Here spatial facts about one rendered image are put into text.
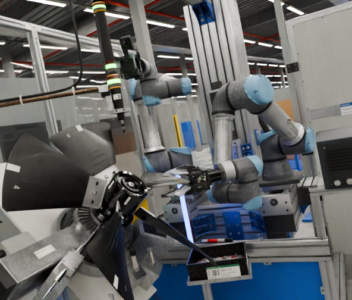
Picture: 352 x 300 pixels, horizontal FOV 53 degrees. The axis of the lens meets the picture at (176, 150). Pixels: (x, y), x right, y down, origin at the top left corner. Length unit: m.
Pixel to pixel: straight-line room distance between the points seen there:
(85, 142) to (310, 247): 0.91
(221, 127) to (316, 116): 1.47
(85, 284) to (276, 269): 0.76
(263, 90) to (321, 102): 1.45
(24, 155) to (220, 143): 0.74
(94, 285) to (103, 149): 0.44
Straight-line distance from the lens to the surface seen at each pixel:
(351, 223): 2.95
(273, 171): 1.75
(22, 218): 1.23
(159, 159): 1.88
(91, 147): 1.26
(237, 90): 1.39
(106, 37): 1.24
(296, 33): 2.86
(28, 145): 1.05
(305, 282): 1.54
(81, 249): 1.01
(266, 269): 1.55
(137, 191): 1.10
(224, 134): 1.42
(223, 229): 1.89
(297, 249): 1.47
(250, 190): 1.31
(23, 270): 0.96
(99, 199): 1.11
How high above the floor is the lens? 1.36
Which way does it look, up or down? 3 degrees down
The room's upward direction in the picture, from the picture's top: 11 degrees counter-clockwise
